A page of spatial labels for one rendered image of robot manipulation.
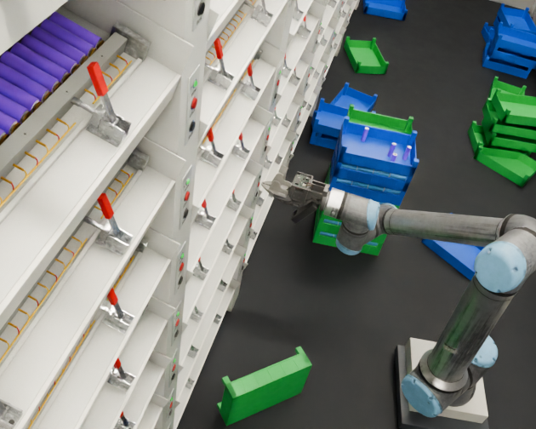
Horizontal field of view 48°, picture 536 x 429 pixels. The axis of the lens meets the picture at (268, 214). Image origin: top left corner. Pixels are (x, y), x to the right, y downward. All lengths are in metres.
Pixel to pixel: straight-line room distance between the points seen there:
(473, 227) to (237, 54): 0.88
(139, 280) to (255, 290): 1.45
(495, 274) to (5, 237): 1.22
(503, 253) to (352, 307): 1.09
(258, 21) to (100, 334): 0.74
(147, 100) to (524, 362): 2.16
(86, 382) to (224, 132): 0.64
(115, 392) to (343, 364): 1.34
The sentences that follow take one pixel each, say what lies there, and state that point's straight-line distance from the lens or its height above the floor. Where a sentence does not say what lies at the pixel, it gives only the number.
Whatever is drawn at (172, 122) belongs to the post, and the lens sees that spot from 0.88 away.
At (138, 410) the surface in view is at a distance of 1.36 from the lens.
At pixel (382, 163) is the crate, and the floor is 0.52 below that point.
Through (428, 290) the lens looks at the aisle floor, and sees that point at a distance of 2.70.
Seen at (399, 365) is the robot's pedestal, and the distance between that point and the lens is 2.35.
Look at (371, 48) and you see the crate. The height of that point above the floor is 0.01.
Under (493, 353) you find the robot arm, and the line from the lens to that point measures 2.12.
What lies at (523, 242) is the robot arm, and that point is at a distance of 1.60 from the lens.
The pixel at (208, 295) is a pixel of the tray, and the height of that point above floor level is 0.54.
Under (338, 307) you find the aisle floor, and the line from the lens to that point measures 2.50.
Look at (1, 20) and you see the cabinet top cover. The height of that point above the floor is 1.75.
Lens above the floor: 1.96
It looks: 45 degrees down
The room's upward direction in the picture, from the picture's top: 12 degrees clockwise
